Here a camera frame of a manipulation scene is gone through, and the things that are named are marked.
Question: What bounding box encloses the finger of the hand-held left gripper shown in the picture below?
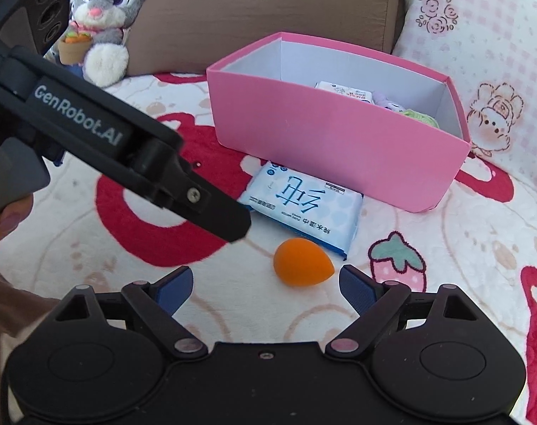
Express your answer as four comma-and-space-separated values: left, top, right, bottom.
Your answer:
153, 155, 253, 244

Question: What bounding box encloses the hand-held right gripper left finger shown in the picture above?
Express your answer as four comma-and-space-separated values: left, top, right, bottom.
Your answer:
56, 266, 208, 359

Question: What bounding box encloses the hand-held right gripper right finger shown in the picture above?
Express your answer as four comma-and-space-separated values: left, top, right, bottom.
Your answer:
325, 264, 477, 359

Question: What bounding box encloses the orange makeup sponge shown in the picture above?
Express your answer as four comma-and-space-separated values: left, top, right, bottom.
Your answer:
273, 238, 335, 285

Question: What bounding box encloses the blue white wipes pack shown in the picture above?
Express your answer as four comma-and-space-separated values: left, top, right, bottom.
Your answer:
237, 159, 364, 261

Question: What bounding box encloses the pink cardboard box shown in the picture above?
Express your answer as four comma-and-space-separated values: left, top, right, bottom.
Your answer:
205, 32, 472, 213

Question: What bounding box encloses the small white wet wipes pack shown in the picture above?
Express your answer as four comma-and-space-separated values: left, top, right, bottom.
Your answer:
315, 80, 375, 104

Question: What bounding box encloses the green yarn ball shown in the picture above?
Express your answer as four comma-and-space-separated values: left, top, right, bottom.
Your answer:
399, 108, 440, 129

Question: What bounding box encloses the purple plush toy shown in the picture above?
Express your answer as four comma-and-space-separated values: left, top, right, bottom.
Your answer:
372, 92, 406, 111

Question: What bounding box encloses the person's left forearm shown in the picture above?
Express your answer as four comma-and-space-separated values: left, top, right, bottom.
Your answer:
0, 266, 63, 408

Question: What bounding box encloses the person's left hand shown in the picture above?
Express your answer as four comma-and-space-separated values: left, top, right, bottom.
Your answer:
0, 196, 34, 258

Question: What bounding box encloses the bear printed blanket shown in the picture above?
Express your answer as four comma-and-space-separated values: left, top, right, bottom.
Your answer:
0, 71, 537, 425

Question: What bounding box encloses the grey bunny plush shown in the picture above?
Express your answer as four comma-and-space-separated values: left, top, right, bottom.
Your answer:
58, 0, 158, 88

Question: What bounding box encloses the brown pillow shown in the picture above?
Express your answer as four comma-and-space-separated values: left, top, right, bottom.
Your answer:
122, 0, 404, 76

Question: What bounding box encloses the pink checked pillow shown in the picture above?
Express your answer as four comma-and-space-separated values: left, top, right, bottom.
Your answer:
392, 0, 537, 200

